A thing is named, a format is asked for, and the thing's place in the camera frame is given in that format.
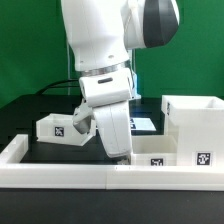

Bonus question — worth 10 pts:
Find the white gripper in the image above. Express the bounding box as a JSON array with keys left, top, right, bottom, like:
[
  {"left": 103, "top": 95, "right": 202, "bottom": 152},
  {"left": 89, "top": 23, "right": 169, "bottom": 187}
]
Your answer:
[{"left": 79, "top": 68, "right": 132, "bottom": 165}]

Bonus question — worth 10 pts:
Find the white drawer box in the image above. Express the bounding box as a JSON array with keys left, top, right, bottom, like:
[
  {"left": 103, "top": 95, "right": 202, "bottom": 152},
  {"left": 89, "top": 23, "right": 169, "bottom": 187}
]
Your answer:
[
  {"left": 36, "top": 113, "right": 96, "bottom": 146},
  {"left": 131, "top": 135, "right": 177, "bottom": 166}
]

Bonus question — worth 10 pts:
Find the white drawer cabinet frame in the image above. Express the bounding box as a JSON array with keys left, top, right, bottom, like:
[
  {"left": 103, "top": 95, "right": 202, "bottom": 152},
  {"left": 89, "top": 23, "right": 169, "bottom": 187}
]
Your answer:
[{"left": 161, "top": 95, "right": 224, "bottom": 167}]

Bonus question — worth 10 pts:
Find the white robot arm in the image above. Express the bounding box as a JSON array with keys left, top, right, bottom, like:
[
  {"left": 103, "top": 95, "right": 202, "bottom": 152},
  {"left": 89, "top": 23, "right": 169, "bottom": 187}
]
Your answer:
[{"left": 61, "top": 0, "right": 180, "bottom": 158}]

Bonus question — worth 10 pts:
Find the paper sheet with markers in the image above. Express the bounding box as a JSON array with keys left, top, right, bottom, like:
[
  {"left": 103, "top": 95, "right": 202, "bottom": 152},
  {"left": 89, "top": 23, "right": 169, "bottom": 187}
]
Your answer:
[{"left": 130, "top": 118, "right": 156, "bottom": 131}]

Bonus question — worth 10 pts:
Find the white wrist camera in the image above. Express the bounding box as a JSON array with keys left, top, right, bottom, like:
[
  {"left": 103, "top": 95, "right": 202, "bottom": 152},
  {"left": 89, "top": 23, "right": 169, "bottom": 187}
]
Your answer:
[{"left": 72, "top": 102, "right": 94, "bottom": 134}]

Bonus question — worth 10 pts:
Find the black cable on table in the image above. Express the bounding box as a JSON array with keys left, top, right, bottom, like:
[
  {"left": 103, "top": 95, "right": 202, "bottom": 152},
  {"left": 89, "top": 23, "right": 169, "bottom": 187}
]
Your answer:
[{"left": 35, "top": 78, "right": 81, "bottom": 96}]

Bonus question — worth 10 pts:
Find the white workspace border frame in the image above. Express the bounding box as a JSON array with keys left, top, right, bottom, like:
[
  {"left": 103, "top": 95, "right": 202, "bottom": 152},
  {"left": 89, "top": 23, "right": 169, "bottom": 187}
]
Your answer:
[{"left": 0, "top": 134, "right": 224, "bottom": 191}]

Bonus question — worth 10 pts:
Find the grey cable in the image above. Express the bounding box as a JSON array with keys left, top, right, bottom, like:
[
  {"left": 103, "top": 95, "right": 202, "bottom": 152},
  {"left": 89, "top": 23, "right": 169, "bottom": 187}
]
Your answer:
[{"left": 65, "top": 43, "right": 73, "bottom": 97}]

